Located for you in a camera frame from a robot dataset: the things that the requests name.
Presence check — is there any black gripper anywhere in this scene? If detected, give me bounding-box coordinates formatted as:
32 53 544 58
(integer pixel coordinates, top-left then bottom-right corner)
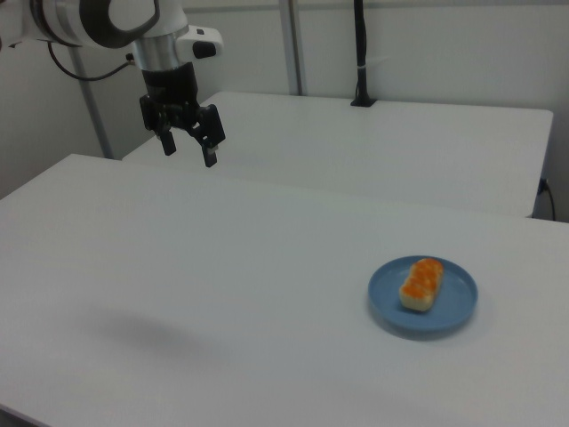
139 63 227 169

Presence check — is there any white side table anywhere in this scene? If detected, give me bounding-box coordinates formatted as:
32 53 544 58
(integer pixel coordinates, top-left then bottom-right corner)
121 91 555 220

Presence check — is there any blue round plate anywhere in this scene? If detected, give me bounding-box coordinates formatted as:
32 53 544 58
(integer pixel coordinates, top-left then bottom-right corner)
367 255 479 334

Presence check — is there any black camera stand pole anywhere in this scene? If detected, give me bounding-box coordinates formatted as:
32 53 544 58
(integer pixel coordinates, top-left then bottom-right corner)
349 0 379 109

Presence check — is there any orange glazed bread loaf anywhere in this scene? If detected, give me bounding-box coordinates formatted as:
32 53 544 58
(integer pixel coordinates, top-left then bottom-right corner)
398 256 445 314

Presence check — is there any grey metal frame post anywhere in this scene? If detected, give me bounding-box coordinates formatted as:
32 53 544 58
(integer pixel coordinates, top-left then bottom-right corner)
68 44 113 160
278 0 309 96

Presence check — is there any black power cable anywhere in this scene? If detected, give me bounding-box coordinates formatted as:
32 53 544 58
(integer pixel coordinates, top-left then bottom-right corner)
539 177 557 222

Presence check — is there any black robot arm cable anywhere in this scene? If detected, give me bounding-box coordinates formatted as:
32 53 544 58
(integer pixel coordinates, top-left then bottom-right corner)
47 40 137 83

